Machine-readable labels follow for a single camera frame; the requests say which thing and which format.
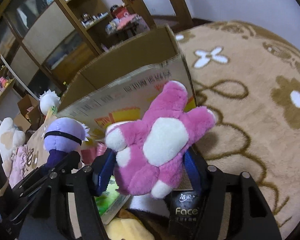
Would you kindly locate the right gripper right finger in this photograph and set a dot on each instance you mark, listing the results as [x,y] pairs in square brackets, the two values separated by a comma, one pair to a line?
[250,214]

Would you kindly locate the open cardboard box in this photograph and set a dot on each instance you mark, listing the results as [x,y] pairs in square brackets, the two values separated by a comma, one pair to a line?
[120,84]

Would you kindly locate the brown floor cardboard box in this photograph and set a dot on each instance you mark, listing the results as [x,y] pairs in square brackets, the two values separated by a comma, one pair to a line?
[30,116]

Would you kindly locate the white cat plush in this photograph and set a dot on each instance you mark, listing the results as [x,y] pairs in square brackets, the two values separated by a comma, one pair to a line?
[10,139]

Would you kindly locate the green tissue pack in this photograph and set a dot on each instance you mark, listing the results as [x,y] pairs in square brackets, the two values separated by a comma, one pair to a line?
[110,202]

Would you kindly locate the pink cloth on table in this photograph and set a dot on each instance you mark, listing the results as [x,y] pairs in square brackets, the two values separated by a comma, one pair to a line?
[123,22]

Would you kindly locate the beige floral blanket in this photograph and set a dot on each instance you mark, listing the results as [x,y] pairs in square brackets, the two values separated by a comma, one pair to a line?
[251,79]

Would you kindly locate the yellow plush toy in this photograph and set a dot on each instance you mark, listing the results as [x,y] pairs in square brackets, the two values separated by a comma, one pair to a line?
[128,229]

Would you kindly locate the black Face tissue pack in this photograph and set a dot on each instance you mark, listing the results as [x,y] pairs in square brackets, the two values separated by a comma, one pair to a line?
[183,206]

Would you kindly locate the pink white plush toy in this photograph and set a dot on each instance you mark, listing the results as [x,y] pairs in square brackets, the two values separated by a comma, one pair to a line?
[149,151]

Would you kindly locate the wooden wardrobe cabinet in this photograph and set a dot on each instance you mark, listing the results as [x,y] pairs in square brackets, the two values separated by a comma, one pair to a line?
[46,42]

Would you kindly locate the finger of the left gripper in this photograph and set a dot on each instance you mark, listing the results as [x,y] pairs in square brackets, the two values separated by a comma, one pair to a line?
[41,208]

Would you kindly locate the purple-haired plush doll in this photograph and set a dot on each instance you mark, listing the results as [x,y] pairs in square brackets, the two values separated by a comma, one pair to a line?
[64,135]

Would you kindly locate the small cluttered table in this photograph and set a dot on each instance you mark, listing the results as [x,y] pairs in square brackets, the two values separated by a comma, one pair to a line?
[137,27]

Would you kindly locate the white spiky-hair plush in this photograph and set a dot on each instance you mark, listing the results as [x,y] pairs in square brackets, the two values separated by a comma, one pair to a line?
[48,100]

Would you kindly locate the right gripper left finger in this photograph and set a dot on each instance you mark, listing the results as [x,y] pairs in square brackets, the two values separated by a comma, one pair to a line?
[86,184]

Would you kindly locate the wooden door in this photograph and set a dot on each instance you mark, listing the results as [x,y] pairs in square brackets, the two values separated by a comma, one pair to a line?
[174,13]

